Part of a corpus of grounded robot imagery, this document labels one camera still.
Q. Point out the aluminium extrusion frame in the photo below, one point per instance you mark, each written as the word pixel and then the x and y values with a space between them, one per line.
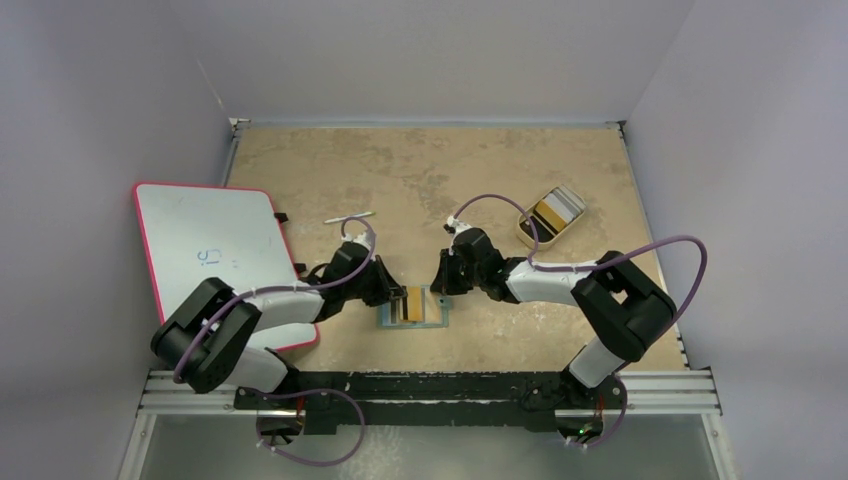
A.
pixel 690 392

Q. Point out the stack of grey cards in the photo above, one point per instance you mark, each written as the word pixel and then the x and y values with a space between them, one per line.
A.
pixel 558 209

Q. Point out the pink framed whiteboard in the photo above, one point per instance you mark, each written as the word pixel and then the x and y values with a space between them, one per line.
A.
pixel 192 233

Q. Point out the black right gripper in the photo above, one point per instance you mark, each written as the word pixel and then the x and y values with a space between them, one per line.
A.
pixel 448 273

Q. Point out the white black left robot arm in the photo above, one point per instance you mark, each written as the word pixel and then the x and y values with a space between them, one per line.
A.
pixel 213 337

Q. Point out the beige oval card tray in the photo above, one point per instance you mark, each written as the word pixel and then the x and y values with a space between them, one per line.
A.
pixel 531 230

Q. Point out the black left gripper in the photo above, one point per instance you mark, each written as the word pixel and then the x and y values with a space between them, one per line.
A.
pixel 386 288

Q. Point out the green leather card holder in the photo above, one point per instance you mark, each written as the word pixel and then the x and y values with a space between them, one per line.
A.
pixel 438 308

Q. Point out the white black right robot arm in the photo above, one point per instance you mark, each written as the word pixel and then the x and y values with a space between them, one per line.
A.
pixel 626 309

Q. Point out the white marker pen green cap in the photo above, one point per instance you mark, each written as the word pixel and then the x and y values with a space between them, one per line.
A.
pixel 342 219

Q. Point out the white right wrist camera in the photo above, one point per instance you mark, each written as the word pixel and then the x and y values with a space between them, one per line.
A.
pixel 454 226

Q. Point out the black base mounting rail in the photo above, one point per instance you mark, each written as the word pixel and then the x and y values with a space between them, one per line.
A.
pixel 537 401

